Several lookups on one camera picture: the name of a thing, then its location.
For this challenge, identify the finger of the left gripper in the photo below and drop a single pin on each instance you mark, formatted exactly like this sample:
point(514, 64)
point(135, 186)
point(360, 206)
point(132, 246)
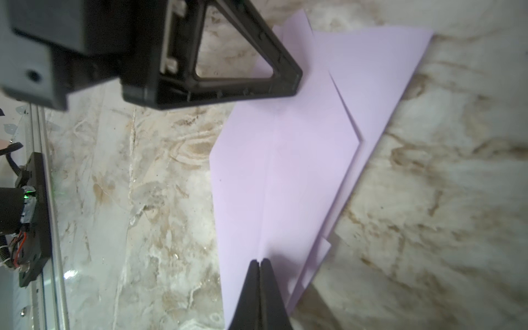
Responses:
point(194, 53)

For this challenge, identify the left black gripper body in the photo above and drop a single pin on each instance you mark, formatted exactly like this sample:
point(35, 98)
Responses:
point(50, 49)

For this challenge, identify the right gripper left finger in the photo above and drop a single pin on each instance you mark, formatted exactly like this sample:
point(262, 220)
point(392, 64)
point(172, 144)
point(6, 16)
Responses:
point(248, 310)

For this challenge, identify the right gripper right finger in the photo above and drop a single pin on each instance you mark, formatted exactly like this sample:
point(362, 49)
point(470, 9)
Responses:
point(273, 314)

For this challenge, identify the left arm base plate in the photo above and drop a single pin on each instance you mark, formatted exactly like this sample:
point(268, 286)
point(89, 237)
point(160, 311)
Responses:
point(37, 249)

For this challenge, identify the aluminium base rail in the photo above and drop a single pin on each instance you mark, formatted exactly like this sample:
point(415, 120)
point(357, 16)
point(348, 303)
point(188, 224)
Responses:
point(50, 285)

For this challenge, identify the lilac square paper sheet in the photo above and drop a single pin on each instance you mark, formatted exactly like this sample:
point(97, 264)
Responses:
point(283, 169)

